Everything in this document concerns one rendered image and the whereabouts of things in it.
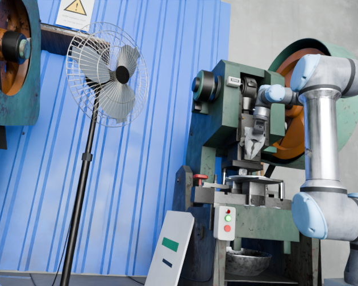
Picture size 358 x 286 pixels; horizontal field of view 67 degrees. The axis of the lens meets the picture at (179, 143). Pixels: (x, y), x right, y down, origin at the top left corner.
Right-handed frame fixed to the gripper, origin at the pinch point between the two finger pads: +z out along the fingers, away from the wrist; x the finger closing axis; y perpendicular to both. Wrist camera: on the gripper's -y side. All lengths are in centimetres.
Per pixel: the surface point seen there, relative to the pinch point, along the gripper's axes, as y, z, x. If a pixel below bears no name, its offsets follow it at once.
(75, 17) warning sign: 94, -94, 191
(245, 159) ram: 15.9, 1.9, 2.1
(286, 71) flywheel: 65, -65, -12
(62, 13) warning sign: 88, -93, 202
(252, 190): 7.3, 16.3, -5.0
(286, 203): 18.8, 19.6, -23.9
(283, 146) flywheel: 59, -13, -21
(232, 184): 18.3, 17.4, 5.6
